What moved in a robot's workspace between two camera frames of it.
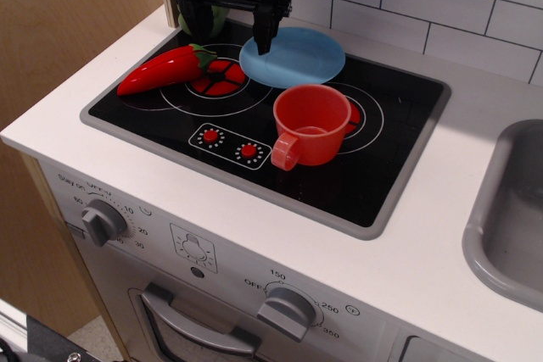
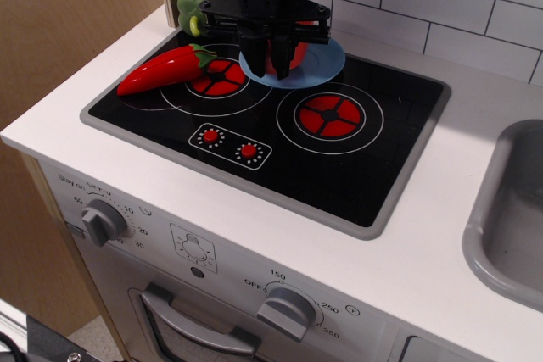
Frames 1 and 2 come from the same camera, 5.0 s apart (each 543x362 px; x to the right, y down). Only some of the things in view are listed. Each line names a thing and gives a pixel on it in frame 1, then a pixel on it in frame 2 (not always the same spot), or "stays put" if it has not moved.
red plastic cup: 310,121 -> 300,53
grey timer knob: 104,220 stays put
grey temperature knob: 288,312 stays put
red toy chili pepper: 170,68 stays put
